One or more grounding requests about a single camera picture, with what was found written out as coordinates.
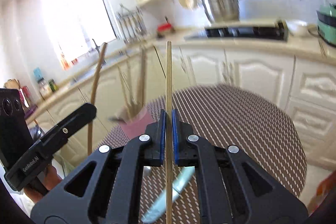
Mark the green electric grill appliance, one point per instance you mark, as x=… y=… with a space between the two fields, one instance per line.
x=326 y=24

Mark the chrome kitchen faucet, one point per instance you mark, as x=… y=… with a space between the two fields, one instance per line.
x=97 y=48

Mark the black gas stove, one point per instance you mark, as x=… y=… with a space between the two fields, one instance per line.
x=261 y=29

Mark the window with white frame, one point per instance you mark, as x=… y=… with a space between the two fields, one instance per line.
x=76 y=22

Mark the person's left hand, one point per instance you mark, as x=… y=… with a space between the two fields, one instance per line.
x=37 y=189

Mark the red bowl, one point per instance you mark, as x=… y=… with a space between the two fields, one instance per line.
x=164 y=29

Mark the white lidded jar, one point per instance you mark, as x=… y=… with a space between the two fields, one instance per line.
x=44 y=89

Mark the cream round strainer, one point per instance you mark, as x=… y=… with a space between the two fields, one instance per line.
x=188 y=4

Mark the brown polka dot tablecloth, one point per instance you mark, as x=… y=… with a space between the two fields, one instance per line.
x=226 y=115

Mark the cream lower cabinets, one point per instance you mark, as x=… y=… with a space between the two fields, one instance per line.
x=298 y=76

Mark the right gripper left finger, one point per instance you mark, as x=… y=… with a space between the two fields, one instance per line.
x=106 y=187

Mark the stainless steel steamer pot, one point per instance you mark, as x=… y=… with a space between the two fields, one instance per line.
x=218 y=11

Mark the white ceramic bowl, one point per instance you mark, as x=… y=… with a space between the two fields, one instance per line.
x=297 y=28

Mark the wall utensil rack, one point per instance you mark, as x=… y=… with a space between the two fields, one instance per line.
x=131 y=24

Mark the pink utensil holder cup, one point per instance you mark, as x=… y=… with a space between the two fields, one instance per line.
x=136 y=126

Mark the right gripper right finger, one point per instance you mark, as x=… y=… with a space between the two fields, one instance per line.
x=232 y=187

